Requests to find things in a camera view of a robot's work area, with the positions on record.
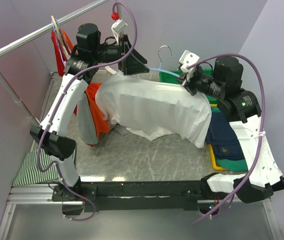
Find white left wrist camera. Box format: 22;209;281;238
111;18;128;45

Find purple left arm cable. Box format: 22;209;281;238
36;1;138;222

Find red t shirt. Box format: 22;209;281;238
51;30;65;77

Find white t shirt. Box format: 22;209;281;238
95;72;212;148

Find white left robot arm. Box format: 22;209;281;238
30;19;149;201

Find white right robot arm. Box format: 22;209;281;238
179;50;284;204

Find green plastic bin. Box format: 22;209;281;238
159;70;217;107

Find light blue wire hanger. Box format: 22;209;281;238
104;45;182;78

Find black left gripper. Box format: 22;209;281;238
92;34;150;76

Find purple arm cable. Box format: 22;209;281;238
188;53;265;226
36;1;138;222

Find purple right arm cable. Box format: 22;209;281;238
188;53;265;226

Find blue denim jeans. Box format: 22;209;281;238
206;107;244;161

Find orange t shirt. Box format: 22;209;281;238
61;28;111;148

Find grey adidas t shirt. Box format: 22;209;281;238
77;96;129;146

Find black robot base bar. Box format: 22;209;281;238
52;180;226;215

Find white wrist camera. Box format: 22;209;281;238
179;50;200;73
111;18;128;45

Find light blue hanger of red shirt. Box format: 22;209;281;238
51;16;73;75

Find silver clothes rack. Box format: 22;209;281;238
0;0;107;126

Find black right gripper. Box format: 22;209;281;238
175;67;225;100

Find wooden hanger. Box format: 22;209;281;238
51;16;69;60

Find green white striped cloth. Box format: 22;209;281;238
12;148;76;186

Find yellow plastic bin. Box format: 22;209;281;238
208;103;229;172

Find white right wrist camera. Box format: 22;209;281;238
179;50;200;73

